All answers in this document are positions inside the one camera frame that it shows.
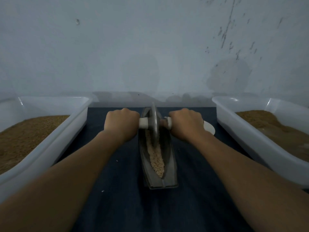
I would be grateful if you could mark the person's right hand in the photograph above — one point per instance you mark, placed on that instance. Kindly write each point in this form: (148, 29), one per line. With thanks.
(187, 124)

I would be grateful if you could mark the person's left hand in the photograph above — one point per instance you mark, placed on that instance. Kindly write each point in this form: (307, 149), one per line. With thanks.
(121, 124)

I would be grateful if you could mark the small ground grain portion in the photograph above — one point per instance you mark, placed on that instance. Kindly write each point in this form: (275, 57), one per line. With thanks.
(155, 159)

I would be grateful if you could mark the boat-shaped metal grinding trough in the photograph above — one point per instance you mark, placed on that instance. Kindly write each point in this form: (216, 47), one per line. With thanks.
(169, 178)

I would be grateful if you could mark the white plastic tray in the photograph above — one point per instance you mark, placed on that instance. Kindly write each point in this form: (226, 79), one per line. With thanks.
(48, 140)
(246, 137)

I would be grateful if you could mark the person's right forearm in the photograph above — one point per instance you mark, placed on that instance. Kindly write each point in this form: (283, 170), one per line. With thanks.
(251, 183)

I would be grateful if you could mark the person's left forearm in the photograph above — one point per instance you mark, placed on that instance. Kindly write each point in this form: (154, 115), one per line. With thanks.
(50, 188)

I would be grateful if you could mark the white round plate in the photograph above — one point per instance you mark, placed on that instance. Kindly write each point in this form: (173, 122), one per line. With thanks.
(209, 127)

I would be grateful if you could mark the dark blue tablecloth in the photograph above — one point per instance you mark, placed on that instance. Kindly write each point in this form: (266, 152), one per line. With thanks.
(120, 205)

